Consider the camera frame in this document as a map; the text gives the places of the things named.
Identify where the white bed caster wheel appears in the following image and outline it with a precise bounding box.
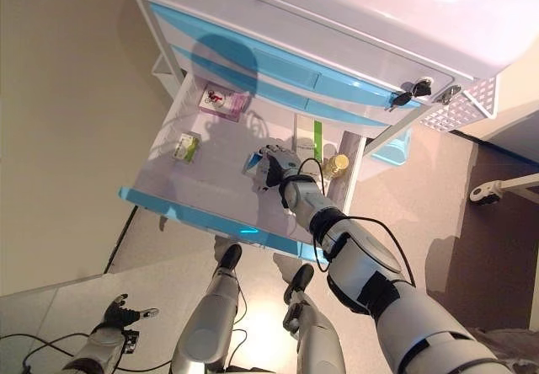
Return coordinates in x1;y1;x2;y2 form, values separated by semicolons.
468;183;505;205

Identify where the white blue medical cart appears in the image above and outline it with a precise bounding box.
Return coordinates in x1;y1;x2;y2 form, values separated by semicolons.
117;0;539;266

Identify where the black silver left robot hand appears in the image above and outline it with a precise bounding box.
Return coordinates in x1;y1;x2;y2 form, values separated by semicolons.
99;293;160;333

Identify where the yellow medicine jar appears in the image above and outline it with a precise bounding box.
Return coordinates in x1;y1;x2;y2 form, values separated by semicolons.
322;153;350;180

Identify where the grey right robot leg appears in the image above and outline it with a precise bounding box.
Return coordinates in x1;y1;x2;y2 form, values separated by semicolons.
281;263;347;374

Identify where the grey left robot leg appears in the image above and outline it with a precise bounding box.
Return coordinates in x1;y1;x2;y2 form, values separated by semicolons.
173;243;244;374

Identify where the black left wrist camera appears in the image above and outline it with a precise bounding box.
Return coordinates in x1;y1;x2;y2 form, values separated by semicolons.
120;329;141;357

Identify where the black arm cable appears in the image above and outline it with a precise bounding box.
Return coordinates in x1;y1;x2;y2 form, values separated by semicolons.
0;332;178;371
296;157;419;287

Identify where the black baseboard strip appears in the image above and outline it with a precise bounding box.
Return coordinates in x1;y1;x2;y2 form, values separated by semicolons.
102;205;141;273

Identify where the white locked cart drawer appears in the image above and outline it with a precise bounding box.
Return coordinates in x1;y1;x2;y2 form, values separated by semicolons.
141;0;464;97

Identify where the grey robot leg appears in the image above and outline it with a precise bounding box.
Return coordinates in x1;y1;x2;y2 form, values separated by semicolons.
173;243;244;374
281;263;347;374

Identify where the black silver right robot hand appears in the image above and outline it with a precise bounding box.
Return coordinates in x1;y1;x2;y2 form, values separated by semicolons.
252;142;302;192

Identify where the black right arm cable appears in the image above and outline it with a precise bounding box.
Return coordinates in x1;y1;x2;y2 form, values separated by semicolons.
296;157;419;287

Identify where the tall white green box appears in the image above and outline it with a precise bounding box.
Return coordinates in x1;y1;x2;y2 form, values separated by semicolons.
292;115;328;163

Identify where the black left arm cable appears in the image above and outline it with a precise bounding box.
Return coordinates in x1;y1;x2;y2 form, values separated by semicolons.
0;332;178;371

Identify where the brass metal latch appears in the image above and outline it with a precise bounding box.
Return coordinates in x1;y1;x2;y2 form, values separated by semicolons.
433;84;463;106

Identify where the blue white medicine box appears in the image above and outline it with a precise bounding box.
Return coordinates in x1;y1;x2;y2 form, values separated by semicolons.
241;148;271;178

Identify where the white perforated side basket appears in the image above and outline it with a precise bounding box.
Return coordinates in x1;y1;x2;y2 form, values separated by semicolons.
419;74;499;134

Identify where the pink box red figure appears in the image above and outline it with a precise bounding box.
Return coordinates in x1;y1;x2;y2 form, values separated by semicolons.
198;83;250;121

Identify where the small green white box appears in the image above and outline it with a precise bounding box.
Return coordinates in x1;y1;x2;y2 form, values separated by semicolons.
171;132;202;165

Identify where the cream hospital bed frame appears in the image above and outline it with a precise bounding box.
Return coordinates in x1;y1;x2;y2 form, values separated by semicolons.
468;173;539;205

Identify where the blue white cart drawer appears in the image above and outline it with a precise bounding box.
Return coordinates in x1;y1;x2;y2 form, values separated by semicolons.
147;3;424;112
170;44;388;127
117;70;368;266

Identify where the blue lidded waste bin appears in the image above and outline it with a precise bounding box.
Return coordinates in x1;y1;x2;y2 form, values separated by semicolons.
369;128;414;168

